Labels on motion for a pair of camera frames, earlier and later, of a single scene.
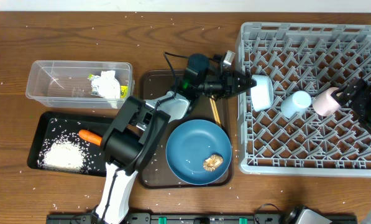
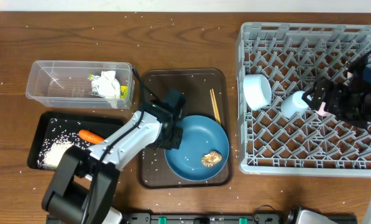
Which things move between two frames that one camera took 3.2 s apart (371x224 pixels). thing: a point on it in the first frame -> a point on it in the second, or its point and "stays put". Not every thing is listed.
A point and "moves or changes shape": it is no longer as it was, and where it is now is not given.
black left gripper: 232,84 -> 175,146
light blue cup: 296,102 stays put
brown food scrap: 211,163 moves or changes shape
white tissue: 107,86 stays put
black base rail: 188,218 stays put
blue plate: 190,144 stays put
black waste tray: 52,127 stays put
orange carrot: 91,137 stays put
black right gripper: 370,92 -> 338,91
